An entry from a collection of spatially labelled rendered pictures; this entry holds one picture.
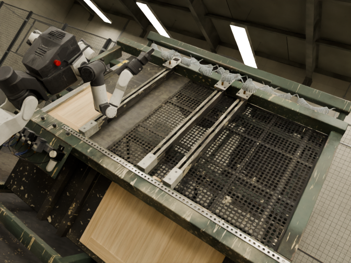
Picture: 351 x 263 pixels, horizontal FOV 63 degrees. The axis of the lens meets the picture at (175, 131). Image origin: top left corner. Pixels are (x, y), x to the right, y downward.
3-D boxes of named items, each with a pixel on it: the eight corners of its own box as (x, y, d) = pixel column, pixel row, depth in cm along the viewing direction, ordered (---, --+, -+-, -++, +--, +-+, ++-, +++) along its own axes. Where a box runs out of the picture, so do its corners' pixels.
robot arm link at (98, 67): (98, 88, 173) (94, 65, 167) (85, 87, 176) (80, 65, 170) (107, 82, 183) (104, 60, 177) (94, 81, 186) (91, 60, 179)
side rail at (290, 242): (270, 261, 152) (276, 251, 145) (325, 141, 219) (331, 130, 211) (285, 270, 149) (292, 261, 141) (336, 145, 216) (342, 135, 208)
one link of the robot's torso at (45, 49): (41, 72, 152) (88, 33, 167) (3, 52, 165) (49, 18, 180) (65, 108, 176) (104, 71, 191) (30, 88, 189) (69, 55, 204)
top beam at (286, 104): (117, 49, 299) (116, 40, 292) (124, 45, 305) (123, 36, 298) (340, 140, 211) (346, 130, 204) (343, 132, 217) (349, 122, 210)
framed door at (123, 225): (81, 240, 203) (79, 240, 201) (119, 170, 207) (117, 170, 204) (188, 328, 167) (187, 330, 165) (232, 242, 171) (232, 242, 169)
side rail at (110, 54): (24, 107, 236) (20, 96, 229) (118, 54, 303) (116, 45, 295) (28, 109, 234) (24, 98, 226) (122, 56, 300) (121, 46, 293)
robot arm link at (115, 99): (127, 93, 192) (116, 120, 193) (119, 90, 199) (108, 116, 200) (115, 87, 184) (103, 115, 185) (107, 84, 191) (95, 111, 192)
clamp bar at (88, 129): (78, 134, 206) (70, 108, 190) (174, 66, 278) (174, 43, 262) (88, 141, 202) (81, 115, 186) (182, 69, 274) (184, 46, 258)
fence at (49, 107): (42, 113, 222) (40, 109, 219) (125, 62, 280) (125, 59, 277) (46, 116, 220) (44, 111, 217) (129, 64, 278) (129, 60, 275)
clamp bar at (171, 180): (160, 184, 177) (160, 159, 161) (243, 93, 249) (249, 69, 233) (173, 193, 173) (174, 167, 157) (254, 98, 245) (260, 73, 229)
